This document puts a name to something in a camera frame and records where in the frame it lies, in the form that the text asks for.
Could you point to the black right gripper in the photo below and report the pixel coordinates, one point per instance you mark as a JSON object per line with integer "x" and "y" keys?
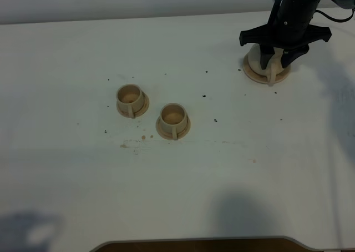
{"x": 289, "y": 28}

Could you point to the beige ceramic teapot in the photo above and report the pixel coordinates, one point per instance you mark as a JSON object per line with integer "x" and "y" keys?
{"x": 274, "y": 66}

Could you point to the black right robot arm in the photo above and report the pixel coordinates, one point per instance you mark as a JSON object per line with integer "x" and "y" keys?
{"x": 289, "y": 28}

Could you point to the round beige teapot saucer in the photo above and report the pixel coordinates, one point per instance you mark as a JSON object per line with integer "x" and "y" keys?
{"x": 269, "y": 79}

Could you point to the right beige teacup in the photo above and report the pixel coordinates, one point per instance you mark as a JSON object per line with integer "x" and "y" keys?
{"x": 173, "y": 119}

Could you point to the beige teacup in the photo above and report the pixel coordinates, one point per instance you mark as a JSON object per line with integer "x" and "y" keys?
{"x": 173, "y": 119}
{"x": 130, "y": 98}

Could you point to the right beige cup saucer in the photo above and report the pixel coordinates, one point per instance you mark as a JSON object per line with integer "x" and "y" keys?
{"x": 167, "y": 136}

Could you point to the beige cup saucer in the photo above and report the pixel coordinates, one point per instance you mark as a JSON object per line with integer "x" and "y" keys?
{"x": 167, "y": 136}
{"x": 138, "y": 113}

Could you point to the left beige cup saucer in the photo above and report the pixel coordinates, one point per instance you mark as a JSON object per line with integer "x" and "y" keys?
{"x": 138, "y": 113}

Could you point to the left beige teacup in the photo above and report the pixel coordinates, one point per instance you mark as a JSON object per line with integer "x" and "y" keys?
{"x": 130, "y": 98}

